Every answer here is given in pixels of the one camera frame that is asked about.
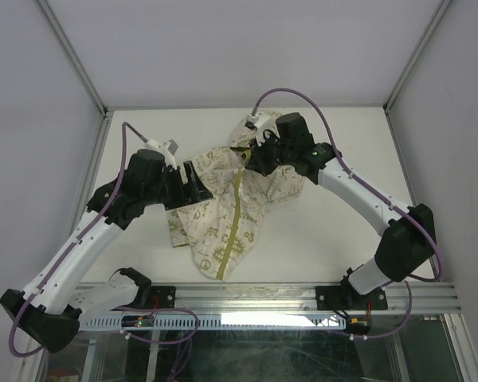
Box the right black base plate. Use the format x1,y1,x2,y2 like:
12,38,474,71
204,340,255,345
315,285,388,311

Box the left aluminium frame post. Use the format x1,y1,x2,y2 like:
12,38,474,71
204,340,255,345
37,0,113,146

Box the cream green-printed hooded jacket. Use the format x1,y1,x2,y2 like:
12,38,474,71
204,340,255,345
167,122,305,281

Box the aluminium frame post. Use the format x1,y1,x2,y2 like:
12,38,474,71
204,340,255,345
37,0,113,146
383,0,454,115

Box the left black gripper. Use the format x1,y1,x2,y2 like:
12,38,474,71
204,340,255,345
143,162,213,211

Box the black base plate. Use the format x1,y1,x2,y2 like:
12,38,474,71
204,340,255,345
124,284,176,310
315,285,388,311

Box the right aluminium frame post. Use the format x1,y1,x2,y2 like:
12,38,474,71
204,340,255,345
383,0,454,115

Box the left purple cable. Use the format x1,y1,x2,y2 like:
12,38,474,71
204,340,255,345
7,121,200,382

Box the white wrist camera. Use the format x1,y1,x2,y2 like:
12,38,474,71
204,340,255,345
144,139,178,170
245,111,277,146

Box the white slotted cable duct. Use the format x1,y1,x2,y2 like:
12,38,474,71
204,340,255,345
81,312,346,332

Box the aluminium mounting rail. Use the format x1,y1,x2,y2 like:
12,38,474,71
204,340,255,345
75,281,463,315

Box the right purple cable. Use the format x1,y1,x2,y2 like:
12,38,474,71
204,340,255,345
253,88,445,341

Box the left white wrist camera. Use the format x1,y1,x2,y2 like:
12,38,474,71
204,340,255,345
144,139,178,170

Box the purple cable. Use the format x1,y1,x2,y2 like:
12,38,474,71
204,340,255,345
7,121,200,382
253,88,445,341

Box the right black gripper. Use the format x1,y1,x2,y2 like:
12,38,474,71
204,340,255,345
245,130,296,177

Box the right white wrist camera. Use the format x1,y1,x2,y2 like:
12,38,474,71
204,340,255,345
245,111,277,146

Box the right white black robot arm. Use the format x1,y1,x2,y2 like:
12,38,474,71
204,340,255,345
245,112,436,310

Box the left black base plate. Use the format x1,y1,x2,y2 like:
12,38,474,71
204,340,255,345
124,284,176,310

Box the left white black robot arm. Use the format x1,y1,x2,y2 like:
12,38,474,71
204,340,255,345
0,149,213,357

